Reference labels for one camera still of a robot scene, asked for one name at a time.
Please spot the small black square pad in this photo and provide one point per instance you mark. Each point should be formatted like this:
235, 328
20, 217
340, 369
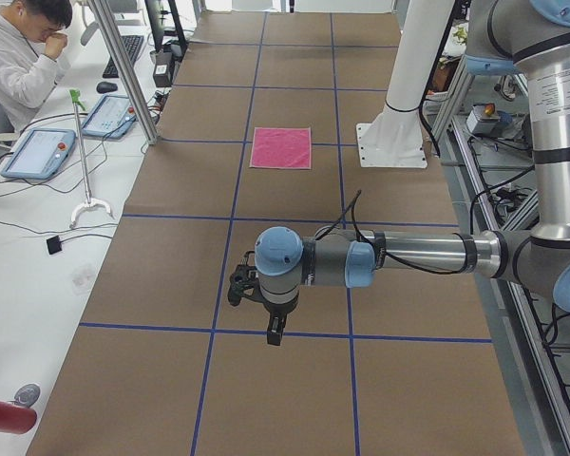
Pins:
54, 245

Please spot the black power adapter box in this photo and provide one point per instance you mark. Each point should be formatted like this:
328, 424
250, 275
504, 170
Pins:
167, 62

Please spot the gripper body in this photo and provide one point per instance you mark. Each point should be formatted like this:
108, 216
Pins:
279, 311

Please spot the far teach pendant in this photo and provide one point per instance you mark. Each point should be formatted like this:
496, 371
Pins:
110, 118

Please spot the red bottle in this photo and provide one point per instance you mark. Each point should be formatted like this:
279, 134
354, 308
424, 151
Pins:
16, 419

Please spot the teach pendant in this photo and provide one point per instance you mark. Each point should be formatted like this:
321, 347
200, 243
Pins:
40, 154
110, 118

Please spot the black computer mouse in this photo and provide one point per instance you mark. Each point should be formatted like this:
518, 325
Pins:
104, 87

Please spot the near teach pendant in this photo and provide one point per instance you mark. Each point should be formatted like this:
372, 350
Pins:
40, 154

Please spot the person in white hoodie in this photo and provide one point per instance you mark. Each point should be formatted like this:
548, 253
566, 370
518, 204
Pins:
32, 56

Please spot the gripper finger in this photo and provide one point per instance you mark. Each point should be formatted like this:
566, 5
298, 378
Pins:
272, 330
279, 327

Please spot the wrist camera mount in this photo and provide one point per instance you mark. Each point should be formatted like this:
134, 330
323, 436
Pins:
244, 282

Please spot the pink and grey towel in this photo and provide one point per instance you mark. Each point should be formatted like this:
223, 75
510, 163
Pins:
281, 148

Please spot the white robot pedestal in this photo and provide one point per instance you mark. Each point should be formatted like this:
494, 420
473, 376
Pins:
394, 138

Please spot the round metal lid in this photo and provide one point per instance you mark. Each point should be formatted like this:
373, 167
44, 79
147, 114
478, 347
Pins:
27, 395

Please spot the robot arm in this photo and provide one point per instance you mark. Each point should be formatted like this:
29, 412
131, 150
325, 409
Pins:
532, 37

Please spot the aluminium frame post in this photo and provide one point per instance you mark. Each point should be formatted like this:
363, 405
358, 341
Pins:
104, 17

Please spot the emergency stop box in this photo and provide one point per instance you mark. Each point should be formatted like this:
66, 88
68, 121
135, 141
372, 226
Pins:
484, 119

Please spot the reacher grabber tool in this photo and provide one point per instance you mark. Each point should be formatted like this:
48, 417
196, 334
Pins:
89, 203

